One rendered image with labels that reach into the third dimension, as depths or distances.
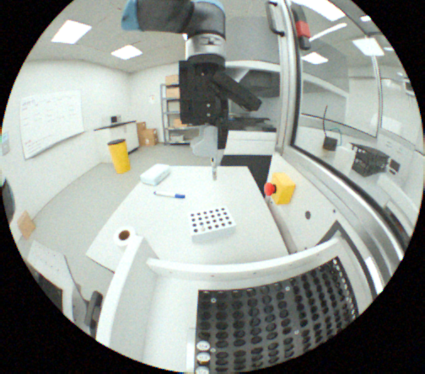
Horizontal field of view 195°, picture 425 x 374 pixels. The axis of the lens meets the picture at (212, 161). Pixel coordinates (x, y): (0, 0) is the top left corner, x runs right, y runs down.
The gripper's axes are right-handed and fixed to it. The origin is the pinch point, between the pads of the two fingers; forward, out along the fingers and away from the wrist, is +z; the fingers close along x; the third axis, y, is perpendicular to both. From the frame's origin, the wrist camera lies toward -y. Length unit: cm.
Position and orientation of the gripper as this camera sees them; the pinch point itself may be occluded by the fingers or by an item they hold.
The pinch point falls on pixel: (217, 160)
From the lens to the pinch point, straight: 27.2
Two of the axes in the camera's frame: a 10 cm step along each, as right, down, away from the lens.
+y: -9.6, 1.2, -2.5
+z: 0.1, 9.1, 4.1
